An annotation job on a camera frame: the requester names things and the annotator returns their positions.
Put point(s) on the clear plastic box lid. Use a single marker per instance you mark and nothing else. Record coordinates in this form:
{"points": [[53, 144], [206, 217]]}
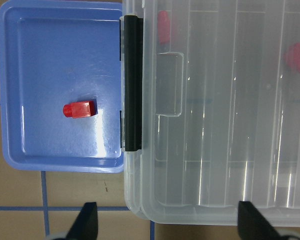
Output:
{"points": [[220, 113]]}

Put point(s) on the blue plastic tray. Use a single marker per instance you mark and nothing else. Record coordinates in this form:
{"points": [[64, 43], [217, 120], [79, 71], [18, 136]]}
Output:
{"points": [[53, 53]]}

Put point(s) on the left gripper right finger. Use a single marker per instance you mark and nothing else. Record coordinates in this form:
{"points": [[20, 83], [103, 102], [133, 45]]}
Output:
{"points": [[252, 225]]}

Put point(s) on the black box latch handle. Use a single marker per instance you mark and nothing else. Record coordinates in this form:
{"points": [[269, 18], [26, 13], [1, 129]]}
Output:
{"points": [[132, 62]]}

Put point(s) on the red block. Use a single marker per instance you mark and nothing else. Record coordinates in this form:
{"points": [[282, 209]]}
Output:
{"points": [[163, 27], [80, 109], [292, 57]]}

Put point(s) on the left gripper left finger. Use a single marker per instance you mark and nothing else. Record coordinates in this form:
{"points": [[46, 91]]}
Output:
{"points": [[85, 226]]}

